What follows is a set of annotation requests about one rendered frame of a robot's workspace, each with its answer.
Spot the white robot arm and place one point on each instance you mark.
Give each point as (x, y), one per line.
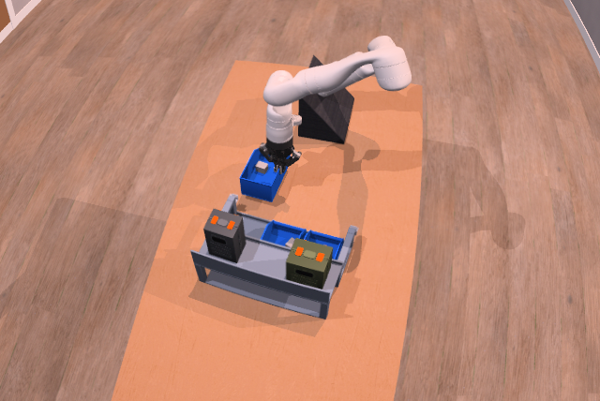
(389, 64)

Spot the blue bin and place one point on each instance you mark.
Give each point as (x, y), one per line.
(324, 239)
(258, 185)
(280, 233)

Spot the dark grey tool case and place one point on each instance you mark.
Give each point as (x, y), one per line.
(225, 235)

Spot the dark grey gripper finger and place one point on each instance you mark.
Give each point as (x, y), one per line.
(287, 162)
(271, 157)

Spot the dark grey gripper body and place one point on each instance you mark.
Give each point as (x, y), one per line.
(288, 145)

